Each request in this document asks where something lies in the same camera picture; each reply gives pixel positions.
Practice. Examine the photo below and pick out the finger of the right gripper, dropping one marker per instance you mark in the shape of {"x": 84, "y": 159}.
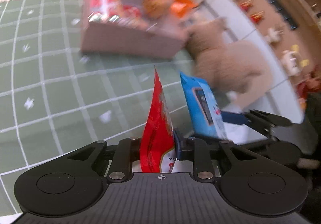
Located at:
{"x": 234, "y": 118}

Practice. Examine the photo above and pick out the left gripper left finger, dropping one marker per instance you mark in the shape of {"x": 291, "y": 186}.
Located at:
{"x": 122, "y": 156}

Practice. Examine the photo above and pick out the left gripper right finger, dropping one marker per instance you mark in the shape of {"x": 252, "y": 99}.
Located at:
{"x": 198, "y": 151}

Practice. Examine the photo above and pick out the blue white snack bag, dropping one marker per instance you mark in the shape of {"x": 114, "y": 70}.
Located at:
{"x": 204, "y": 111}

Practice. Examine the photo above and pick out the large red sausage snack pack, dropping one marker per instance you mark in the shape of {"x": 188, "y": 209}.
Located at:
{"x": 157, "y": 145}

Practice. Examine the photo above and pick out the red spicy strip packet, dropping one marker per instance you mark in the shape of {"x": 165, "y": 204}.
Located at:
{"x": 105, "y": 10}

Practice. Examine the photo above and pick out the golden bread bun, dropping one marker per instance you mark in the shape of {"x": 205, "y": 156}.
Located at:
{"x": 156, "y": 8}

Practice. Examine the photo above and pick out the brown plush teddy bear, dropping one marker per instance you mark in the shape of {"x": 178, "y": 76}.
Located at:
{"x": 225, "y": 67}

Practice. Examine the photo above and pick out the green grid tablecloth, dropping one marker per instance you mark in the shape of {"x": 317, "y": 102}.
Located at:
{"x": 54, "y": 99}

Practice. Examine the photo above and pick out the pink open gift box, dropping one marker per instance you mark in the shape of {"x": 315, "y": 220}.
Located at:
{"x": 134, "y": 33}

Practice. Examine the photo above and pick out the orange snack bag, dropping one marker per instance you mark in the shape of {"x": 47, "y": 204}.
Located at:
{"x": 181, "y": 8}

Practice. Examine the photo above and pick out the wooden wall shelf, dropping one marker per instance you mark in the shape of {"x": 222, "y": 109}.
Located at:
{"x": 291, "y": 25}

